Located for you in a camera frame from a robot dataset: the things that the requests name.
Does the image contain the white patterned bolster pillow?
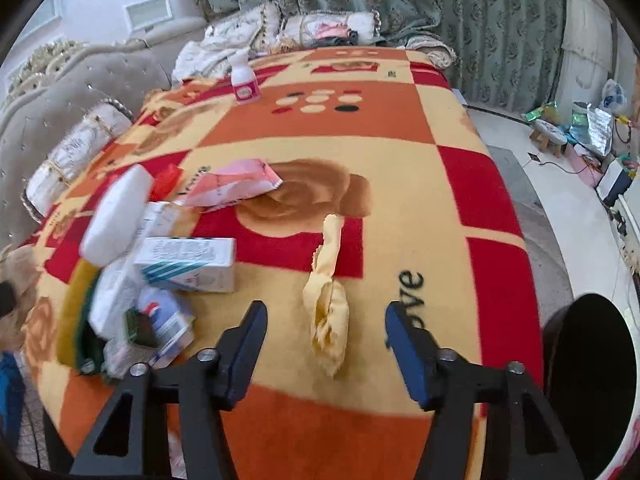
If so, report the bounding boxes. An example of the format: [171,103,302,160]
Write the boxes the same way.
[22,102,133,221]

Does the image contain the blue cloth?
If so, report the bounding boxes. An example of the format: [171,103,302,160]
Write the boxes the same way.
[0,352,26,442]

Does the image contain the yellow cloth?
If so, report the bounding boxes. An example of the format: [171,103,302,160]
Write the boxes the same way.
[302,214,349,378]

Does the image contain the white foam block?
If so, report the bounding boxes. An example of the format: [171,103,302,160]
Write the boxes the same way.
[80,165,153,267]

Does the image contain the green patterned curtain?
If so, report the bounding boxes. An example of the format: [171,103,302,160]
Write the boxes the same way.
[182,0,566,111]

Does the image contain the red plastic wrapper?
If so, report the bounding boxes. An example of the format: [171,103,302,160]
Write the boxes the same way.
[148,164,181,203]

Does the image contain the cream cushion pink print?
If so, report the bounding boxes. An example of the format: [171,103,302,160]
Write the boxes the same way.
[277,10,382,54]

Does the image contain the white bottle pink label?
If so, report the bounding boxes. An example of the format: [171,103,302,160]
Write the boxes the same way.
[230,50,261,106]

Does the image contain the yellow green scouring sponge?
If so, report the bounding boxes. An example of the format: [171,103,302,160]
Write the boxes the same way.
[56,259,107,375]

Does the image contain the long white packet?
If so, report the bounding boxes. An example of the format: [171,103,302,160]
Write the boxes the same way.
[89,201,182,339]

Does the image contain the white blue cardboard box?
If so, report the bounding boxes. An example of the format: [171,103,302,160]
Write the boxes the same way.
[137,287,196,368]

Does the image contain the black round bin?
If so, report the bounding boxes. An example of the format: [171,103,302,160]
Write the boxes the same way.
[542,294,640,471]

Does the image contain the white plastic bag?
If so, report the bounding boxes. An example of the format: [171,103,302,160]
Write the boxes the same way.
[600,79,631,117]

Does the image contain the pink plastic wrapper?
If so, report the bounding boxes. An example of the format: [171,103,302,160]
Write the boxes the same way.
[175,158,283,213]

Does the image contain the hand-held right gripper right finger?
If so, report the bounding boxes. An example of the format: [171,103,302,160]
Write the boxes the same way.
[384,301,586,480]

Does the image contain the white box teal stripes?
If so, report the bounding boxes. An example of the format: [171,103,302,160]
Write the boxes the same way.
[134,236,237,294]

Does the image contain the white patterned quilt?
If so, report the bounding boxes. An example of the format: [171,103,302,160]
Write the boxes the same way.
[172,40,251,86]

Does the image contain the small wooden stool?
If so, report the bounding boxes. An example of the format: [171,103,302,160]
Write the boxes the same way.
[530,120,568,154]

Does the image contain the cream floral cushion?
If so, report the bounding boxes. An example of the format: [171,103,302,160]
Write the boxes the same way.
[205,2,282,57]

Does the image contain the printed orange red blanket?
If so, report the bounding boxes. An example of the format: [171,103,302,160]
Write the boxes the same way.
[25,47,546,480]

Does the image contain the green white small box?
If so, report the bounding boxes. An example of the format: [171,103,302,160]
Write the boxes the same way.
[104,310,162,380]

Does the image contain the tan plush cloth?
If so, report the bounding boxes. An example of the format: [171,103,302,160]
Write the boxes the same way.
[0,245,42,352]

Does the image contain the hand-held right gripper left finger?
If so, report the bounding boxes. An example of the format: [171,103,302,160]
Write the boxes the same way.
[70,301,269,480]

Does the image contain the silver foil bag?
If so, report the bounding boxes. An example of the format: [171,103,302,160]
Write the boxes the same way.
[570,102,614,157]

